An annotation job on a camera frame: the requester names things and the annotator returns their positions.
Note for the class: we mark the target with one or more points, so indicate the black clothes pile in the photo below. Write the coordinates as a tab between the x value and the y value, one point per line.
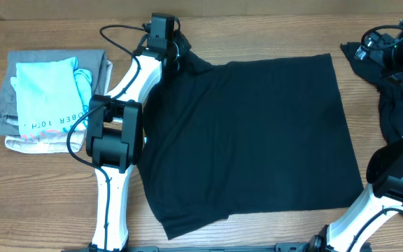
391	94

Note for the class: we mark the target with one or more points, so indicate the grey folded garment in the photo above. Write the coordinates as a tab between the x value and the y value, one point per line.
91	59

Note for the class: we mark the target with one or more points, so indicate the black t-shirt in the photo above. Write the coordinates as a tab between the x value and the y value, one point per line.
246	137

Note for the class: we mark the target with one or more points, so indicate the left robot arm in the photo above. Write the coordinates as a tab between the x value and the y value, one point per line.
115	126

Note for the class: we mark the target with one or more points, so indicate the light blue folded shirt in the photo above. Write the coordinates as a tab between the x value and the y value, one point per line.
50	96

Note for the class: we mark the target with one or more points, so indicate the beige folded garment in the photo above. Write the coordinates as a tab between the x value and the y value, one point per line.
55	142

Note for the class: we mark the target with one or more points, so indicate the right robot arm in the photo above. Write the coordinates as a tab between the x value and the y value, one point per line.
382	197

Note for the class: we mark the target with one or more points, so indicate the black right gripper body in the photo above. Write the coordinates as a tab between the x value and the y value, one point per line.
399	60

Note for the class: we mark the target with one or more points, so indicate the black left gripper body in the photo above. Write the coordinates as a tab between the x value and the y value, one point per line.
178	45

